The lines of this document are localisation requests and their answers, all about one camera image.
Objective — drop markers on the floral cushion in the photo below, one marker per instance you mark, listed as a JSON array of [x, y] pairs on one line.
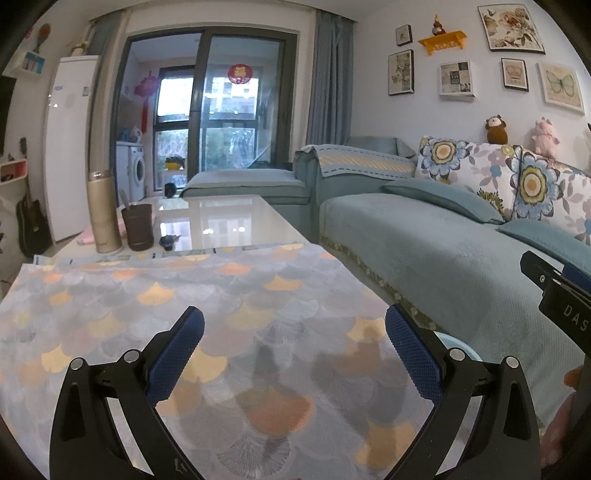
[[452, 157], [540, 189]]

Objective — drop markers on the grey blue curtain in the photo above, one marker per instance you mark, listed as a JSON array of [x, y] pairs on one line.
[[106, 92], [330, 83]]

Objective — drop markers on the tall black picture frame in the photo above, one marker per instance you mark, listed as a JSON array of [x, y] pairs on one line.
[[400, 73]]

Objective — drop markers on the pink pig plush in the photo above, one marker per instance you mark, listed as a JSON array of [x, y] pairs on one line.
[[545, 138]]

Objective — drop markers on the black key fob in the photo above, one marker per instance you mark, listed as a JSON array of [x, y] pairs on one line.
[[168, 242]]

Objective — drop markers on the gold thermos flask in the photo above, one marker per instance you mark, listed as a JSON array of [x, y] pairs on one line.
[[105, 212]]

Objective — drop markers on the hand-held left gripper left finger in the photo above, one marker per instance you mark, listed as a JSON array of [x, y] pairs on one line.
[[178, 355]]

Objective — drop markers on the white picture frame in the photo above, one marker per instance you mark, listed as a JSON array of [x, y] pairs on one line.
[[456, 78]]

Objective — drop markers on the black television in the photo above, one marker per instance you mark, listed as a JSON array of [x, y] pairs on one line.
[[5, 115]]

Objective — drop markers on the yellow wall shelf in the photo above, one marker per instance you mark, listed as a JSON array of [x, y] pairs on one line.
[[441, 42]]

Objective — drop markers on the small brown picture frame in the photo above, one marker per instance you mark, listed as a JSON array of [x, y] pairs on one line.
[[514, 74]]

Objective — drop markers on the black guitar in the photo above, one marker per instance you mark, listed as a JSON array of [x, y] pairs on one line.
[[32, 226]]

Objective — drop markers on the red figurine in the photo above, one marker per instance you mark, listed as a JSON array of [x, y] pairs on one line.
[[438, 26]]

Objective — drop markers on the brown monkey plush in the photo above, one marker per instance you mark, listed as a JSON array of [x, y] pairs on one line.
[[497, 131]]

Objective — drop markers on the scale-patterned tablecloth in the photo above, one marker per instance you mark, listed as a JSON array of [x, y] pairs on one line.
[[231, 295]]

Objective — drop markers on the light blue plastic basket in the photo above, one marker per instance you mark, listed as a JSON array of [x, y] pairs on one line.
[[455, 342]]

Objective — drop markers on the teal cushion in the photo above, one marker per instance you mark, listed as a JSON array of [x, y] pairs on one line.
[[545, 237], [443, 198]]

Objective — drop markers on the black round object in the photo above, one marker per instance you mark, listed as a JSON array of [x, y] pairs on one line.
[[170, 189]]

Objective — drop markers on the butterfly picture frame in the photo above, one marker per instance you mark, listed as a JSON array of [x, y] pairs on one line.
[[561, 87]]

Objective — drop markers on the red round window decoration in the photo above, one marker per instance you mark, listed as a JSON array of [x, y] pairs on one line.
[[239, 74]]

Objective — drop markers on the small black picture frame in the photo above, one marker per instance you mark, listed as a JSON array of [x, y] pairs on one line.
[[404, 35]]

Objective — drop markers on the person's right hand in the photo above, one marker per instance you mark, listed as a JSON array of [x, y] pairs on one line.
[[556, 434]]

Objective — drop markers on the flower painting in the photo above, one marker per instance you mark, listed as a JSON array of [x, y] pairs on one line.
[[510, 27]]

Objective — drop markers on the glass balcony door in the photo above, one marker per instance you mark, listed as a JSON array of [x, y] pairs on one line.
[[221, 115]]

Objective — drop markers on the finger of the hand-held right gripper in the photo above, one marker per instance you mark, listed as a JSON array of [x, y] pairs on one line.
[[538, 272]]

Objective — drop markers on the pink cloth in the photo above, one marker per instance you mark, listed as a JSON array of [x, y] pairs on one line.
[[85, 238]]

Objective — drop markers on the white washing machine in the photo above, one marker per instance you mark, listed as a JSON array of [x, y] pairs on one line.
[[134, 170]]

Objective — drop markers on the white box shelf pink inside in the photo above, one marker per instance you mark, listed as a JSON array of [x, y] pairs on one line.
[[14, 170]]

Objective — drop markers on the detergent bottles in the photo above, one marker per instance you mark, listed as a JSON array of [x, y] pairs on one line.
[[134, 135]]

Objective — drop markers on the brown cup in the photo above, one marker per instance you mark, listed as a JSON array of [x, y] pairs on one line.
[[138, 228]]

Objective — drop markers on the white refrigerator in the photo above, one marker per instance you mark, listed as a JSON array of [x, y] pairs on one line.
[[69, 152]]

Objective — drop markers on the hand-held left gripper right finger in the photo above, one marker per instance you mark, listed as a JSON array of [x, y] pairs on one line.
[[413, 355]]

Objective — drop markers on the teal sofa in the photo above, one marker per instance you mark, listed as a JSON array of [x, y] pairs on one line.
[[415, 249]]

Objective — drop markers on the red hanging ornament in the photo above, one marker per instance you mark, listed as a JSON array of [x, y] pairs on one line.
[[147, 87]]

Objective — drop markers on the white wall shelf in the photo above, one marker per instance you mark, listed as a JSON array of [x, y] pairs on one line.
[[32, 62]]

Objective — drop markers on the yellow striped sofa cover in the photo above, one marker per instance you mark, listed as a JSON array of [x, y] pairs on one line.
[[364, 161]]

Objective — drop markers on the yellow green bowl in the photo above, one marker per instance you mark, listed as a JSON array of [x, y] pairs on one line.
[[174, 163]]

